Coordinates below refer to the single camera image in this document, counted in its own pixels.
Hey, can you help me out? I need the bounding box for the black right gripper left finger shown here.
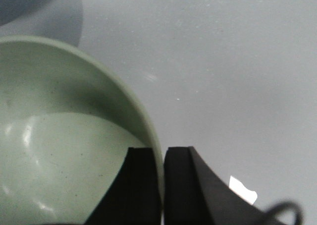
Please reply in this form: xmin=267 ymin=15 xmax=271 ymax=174
xmin=85 ymin=147 xmax=161 ymax=225

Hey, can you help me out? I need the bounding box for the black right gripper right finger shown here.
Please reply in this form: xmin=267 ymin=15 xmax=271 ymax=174
xmin=164 ymin=147 xmax=287 ymax=225

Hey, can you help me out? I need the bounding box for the green plastic bowl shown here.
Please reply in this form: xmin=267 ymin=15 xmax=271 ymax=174
xmin=0 ymin=35 xmax=164 ymax=225

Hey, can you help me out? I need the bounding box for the blue plastic bowl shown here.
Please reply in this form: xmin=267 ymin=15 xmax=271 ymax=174
xmin=0 ymin=0 xmax=65 ymax=27

